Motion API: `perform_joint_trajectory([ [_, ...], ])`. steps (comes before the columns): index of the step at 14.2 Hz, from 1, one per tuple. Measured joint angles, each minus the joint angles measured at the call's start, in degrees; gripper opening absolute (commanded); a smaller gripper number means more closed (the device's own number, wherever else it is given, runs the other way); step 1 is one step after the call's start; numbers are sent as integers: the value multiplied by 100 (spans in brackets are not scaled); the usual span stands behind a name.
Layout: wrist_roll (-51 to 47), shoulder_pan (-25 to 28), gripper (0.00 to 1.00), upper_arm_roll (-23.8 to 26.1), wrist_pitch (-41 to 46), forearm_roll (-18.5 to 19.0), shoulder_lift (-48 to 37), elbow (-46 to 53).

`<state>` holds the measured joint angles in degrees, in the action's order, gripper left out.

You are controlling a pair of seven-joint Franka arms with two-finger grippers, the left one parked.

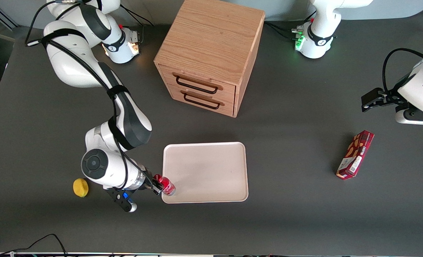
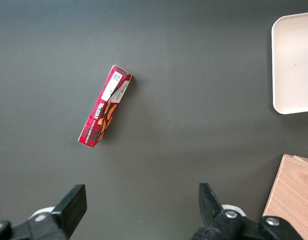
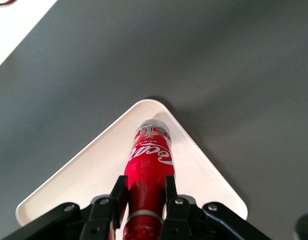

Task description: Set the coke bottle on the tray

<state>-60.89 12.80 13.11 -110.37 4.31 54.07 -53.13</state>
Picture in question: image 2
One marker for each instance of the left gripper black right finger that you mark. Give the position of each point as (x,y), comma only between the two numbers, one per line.
(210,205)

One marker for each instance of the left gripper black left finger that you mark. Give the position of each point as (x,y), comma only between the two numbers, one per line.
(72,207)

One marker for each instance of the cream rectangular tray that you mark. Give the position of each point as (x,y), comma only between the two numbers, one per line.
(294,65)

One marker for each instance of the light wooden board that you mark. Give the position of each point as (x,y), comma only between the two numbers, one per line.
(292,195)

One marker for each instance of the red tartan shortbread box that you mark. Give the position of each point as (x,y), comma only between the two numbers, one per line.
(105,107)

